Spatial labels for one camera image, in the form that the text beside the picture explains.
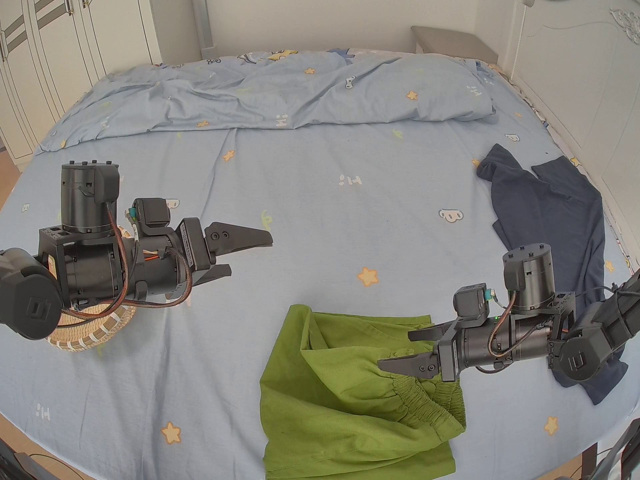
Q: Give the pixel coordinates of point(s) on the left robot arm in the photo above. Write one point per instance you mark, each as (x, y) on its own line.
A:
(30, 298)

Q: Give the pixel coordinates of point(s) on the grey wall pipe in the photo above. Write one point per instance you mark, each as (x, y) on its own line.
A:
(201, 8)

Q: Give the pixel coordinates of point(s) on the white wardrobe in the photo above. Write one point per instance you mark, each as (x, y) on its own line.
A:
(50, 43)

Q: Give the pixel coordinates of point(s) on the dark blue garment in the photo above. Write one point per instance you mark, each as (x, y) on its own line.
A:
(550, 208)

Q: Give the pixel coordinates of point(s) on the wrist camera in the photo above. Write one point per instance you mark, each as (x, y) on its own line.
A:
(152, 215)
(472, 303)

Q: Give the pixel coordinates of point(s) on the pale blue quilt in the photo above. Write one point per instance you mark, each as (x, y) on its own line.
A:
(300, 93)

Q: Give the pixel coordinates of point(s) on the round woven basket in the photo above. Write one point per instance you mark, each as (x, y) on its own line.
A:
(85, 338)

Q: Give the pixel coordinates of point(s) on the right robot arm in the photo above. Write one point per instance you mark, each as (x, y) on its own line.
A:
(595, 343)

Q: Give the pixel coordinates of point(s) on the green shorts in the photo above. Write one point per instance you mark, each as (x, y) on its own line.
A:
(325, 418)

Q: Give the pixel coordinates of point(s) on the bed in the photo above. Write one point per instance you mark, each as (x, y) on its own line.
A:
(325, 193)

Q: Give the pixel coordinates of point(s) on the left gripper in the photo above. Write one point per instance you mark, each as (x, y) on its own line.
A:
(160, 268)

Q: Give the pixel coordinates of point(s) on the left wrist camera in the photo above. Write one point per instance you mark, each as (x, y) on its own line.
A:
(152, 215)

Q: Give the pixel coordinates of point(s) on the grey bedside table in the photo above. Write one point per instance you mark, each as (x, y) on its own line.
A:
(450, 40)

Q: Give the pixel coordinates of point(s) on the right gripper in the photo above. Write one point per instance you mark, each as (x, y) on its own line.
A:
(500, 345)

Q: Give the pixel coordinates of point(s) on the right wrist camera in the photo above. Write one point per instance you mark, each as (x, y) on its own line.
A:
(472, 303)

